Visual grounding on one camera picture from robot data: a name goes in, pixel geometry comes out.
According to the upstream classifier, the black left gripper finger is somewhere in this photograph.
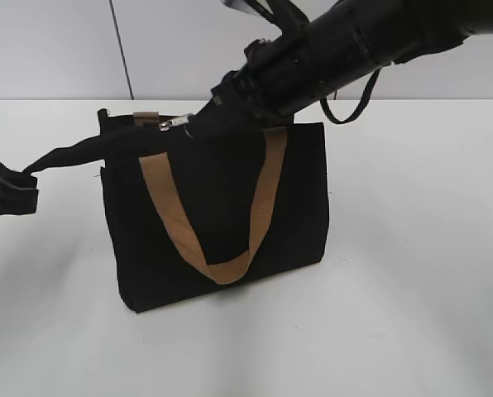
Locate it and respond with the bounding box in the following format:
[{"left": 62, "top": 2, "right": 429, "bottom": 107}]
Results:
[{"left": 0, "top": 163, "right": 38, "bottom": 216}]

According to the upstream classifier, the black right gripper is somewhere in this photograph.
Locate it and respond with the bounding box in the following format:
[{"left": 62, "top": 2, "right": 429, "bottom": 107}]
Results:
[{"left": 185, "top": 39, "right": 293, "bottom": 136}]

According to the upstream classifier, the black tote bag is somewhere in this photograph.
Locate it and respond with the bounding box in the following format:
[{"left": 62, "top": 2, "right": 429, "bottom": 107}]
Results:
[{"left": 26, "top": 110, "right": 329, "bottom": 313}]

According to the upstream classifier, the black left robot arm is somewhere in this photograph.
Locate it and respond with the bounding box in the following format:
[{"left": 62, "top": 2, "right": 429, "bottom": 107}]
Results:
[{"left": 0, "top": 162, "right": 39, "bottom": 216}]

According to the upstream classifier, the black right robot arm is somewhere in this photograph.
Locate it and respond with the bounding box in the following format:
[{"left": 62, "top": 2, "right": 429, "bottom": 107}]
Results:
[{"left": 185, "top": 0, "right": 493, "bottom": 139}]

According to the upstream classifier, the tan rear bag handle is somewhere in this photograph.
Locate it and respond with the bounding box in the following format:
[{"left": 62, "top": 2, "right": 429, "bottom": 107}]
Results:
[{"left": 132, "top": 112, "right": 160, "bottom": 127}]

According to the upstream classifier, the tan bag handle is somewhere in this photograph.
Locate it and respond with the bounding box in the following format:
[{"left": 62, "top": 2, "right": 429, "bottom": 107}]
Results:
[
  {"left": 139, "top": 127, "right": 288, "bottom": 285},
  {"left": 132, "top": 112, "right": 160, "bottom": 127}
]

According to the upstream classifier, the tan front bag handle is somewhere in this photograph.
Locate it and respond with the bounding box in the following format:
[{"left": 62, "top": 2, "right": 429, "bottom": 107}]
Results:
[{"left": 139, "top": 127, "right": 288, "bottom": 285}]

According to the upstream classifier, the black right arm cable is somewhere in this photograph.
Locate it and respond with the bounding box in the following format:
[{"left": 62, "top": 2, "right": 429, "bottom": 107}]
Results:
[{"left": 318, "top": 68, "right": 383, "bottom": 124}]

